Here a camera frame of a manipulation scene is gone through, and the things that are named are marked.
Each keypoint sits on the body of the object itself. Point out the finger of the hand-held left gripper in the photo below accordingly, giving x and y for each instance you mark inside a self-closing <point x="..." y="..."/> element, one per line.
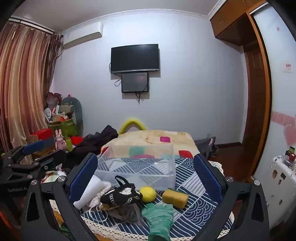
<point x="34" y="146"/>
<point x="54" y="158"/>

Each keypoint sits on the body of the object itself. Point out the yellow foam tube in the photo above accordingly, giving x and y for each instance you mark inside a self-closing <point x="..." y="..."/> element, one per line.
<point x="131" y="121"/>

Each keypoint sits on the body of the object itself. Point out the white cloth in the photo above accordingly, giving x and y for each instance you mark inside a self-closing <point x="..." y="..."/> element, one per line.
<point x="91" y="192"/>

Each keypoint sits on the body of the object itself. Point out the black clothing pile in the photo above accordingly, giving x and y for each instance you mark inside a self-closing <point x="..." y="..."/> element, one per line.
<point x="92" y="143"/>

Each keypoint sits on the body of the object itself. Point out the green rubber glove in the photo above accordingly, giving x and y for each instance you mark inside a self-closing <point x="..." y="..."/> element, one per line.
<point x="158" y="220"/>

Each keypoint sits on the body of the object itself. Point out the white sliding wardrobe door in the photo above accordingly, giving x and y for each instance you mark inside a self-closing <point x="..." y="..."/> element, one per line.
<point x="279" y="92"/>

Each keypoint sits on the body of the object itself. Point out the grey clothing heap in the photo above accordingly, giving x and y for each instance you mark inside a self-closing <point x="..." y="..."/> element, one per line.
<point x="205" y="146"/>

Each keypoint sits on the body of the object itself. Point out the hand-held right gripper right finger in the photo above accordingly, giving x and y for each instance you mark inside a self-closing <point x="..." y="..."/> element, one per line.
<point x="208" y="178"/>

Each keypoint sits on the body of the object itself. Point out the beige blanket with coloured squares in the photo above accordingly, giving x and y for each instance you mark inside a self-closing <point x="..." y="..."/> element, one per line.
<point x="148" y="138"/>

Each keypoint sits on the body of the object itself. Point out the clear plastic storage box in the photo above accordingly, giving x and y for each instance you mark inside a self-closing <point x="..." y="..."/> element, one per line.
<point x="138" y="177"/>

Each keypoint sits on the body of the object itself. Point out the red box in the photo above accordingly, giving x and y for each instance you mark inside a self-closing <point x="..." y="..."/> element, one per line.
<point x="42" y="133"/>

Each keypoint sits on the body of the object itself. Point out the white cabinet with stickers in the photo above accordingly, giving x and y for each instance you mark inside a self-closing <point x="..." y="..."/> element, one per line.
<point x="277" y="190"/>

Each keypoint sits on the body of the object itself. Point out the wooden overhead cabinet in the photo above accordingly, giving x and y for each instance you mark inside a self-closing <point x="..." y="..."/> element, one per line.
<point x="233" y="20"/>

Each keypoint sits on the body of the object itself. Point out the small black plush bag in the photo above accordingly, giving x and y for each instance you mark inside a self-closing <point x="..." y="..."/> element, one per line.
<point x="118" y="197"/>

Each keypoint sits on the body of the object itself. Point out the green bottle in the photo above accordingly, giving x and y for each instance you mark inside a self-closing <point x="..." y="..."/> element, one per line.
<point x="69" y="143"/>

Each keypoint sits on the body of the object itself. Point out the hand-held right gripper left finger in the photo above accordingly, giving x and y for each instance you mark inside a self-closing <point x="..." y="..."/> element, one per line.
<point x="84" y="178"/>

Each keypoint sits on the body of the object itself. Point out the wooden door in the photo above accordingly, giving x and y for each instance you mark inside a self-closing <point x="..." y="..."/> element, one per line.
<point x="249" y="97"/>

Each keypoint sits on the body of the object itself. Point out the small black wall monitor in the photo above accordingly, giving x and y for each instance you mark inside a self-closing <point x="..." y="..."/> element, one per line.
<point x="134" y="82"/>

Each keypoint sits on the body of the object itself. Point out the pink bunny doll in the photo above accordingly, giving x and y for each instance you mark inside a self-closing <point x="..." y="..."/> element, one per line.
<point x="60" y="141"/>

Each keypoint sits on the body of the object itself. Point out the black wall television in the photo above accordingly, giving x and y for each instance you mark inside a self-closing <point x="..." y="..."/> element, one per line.
<point x="135" y="58"/>

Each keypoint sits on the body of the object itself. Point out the green cardboard box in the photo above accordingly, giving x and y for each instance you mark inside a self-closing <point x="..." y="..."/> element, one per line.
<point x="67" y="128"/>

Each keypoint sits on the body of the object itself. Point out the red cushion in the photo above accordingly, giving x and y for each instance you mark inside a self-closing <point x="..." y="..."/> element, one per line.
<point x="77" y="140"/>

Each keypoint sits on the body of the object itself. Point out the white air conditioner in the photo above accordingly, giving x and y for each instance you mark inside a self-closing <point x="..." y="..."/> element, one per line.
<point x="81" y="34"/>

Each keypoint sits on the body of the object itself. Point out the red and white door sticker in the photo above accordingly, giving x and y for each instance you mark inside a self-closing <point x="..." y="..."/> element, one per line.
<point x="287" y="67"/>

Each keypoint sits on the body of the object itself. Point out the brown striped curtain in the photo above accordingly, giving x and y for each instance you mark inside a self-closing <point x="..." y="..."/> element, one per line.
<point x="22" y="88"/>

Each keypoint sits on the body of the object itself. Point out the grey cloth in plastic bag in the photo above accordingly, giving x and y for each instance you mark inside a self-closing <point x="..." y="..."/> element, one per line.
<point x="126" y="215"/>

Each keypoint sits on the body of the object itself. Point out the yellow soft ball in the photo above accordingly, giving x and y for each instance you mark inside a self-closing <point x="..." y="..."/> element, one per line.
<point x="148" y="194"/>

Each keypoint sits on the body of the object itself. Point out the small white fan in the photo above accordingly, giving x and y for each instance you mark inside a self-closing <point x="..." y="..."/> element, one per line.
<point x="47" y="114"/>

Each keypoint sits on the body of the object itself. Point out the yellow sponge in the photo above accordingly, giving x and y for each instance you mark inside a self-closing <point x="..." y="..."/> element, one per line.
<point x="175" y="198"/>

